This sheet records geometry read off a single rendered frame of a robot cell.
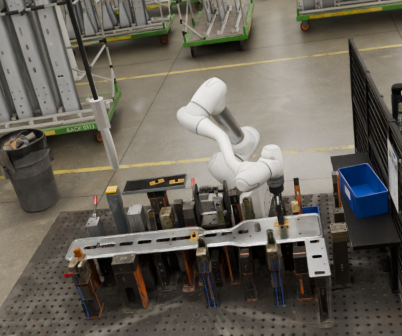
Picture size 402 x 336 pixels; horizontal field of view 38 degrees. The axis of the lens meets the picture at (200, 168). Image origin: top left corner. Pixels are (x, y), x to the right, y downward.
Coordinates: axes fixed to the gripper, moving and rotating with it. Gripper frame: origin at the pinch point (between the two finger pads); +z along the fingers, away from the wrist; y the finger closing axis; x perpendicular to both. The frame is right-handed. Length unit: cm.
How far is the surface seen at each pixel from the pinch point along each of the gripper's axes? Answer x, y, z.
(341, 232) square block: 28.6, 16.7, 1.0
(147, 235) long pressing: -73, -5, 6
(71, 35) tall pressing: -338, -722, 68
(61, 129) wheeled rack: -248, -343, 80
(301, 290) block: 5.9, 22.9, 29.6
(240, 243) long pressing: -21.7, 9.8, 6.4
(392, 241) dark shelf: 51, 24, 4
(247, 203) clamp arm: -17.3, -14.3, -1.4
